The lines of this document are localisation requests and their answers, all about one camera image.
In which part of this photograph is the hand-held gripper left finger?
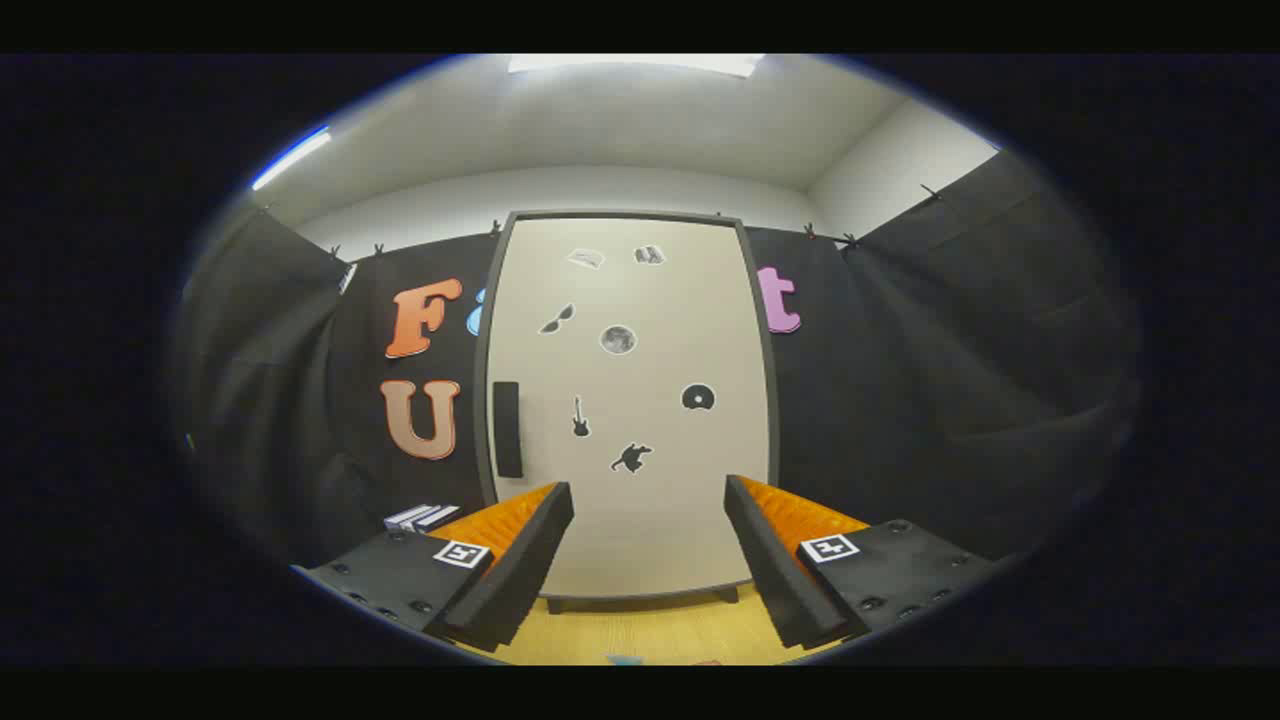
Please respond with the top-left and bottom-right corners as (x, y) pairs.
(292, 482), (576, 653)

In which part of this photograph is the black backdrop cloth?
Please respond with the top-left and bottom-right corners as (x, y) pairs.
(175, 150), (1141, 566)

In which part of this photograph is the grey cabinet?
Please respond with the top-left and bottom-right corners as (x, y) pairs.
(473, 210), (782, 614)

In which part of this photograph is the rectangular ceiling light panel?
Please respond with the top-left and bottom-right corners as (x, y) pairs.
(508, 54), (766, 79)

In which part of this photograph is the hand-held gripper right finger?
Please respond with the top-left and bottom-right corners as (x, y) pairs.
(724, 475), (1001, 651)

